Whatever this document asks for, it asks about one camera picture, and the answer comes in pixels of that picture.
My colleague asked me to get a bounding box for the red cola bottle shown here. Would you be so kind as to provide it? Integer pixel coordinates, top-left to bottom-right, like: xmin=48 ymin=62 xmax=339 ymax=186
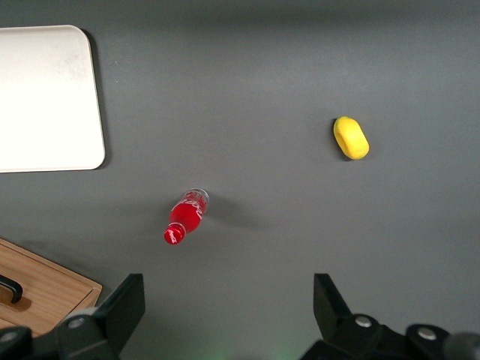
xmin=163 ymin=187 xmax=210 ymax=246

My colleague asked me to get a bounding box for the wooden drawer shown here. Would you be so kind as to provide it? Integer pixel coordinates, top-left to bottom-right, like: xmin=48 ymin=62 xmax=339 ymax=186
xmin=0 ymin=238 xmax=103 ymax=338

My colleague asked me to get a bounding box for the black drawer handle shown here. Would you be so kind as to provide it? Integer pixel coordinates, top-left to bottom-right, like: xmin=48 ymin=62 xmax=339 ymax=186
xmin=0 ymin=273 xmax=23 ymax=305

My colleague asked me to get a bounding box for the beige plastic tray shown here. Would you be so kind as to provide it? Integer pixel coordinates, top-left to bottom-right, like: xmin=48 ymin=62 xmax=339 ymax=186
xmin=0 ymin=24 xmax=107 ymax=174

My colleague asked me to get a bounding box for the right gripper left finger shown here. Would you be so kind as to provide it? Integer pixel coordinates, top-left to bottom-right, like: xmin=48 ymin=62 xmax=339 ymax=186
xmin=0 ymin=273 xmax=146 ymax=360

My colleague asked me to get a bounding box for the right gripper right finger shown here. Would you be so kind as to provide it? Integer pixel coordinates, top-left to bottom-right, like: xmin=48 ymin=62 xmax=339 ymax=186
xmin=299 ymin=273 xmax=480 ymax=360

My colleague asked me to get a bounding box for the yellow toy lemon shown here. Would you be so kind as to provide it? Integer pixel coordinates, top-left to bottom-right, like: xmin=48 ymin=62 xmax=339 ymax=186
xmin=333 ymin=115 xmax=371 ymax=161

